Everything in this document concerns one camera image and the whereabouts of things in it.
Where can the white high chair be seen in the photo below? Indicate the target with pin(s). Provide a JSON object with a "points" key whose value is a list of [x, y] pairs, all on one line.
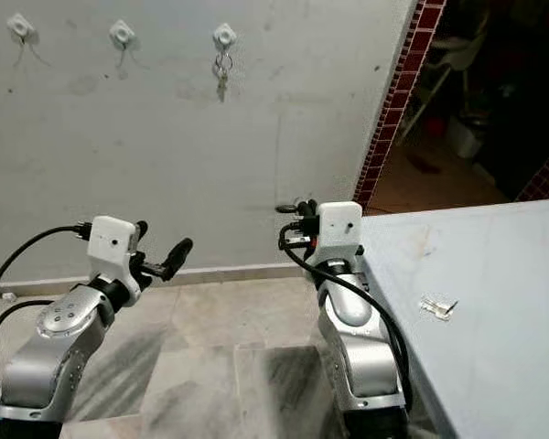
{"points": [[457, 50]]}

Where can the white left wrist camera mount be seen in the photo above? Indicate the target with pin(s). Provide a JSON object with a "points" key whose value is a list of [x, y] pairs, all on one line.
{"points": [[114, 245]]}

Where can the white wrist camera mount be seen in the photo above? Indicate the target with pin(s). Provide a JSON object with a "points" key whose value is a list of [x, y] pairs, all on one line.
{"points": [[340, 230], [114, 245]]}

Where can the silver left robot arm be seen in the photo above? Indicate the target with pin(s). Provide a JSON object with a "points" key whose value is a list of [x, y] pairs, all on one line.
{"points": [[64, 347]]}

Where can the white wall hook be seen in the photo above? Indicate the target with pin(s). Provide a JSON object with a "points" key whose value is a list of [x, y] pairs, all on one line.
{"points": [[122, 34], [20, 25], [224, 37]]}

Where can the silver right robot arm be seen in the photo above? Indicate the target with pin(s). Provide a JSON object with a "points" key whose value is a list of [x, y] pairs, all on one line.
{"points": [[357, 347]]}

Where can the white plastic container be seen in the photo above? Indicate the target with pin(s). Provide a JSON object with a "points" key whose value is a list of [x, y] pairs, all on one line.
{"points": [[462, 137]]}

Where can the hanging silver keys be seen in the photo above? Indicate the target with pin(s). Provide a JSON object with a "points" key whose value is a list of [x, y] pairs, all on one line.
{"points": [[221, 78]]}

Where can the small white floor scrap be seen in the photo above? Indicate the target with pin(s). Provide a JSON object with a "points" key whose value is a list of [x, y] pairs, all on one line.
{"points": [[7, 296]]}

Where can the black-headed key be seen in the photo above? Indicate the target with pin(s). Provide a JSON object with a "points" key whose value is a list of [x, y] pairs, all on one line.
{"points": [[285, 208]]}

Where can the pale blue plastic table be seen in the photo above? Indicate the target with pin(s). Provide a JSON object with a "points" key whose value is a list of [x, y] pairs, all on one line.
{"points": [[476, 274]]}

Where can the silver key bunch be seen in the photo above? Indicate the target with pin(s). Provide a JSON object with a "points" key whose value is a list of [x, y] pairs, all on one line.
{"points": [[439, 307]]}

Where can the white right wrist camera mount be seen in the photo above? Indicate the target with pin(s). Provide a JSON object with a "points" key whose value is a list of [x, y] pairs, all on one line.
{"points": [[340, 230]]}

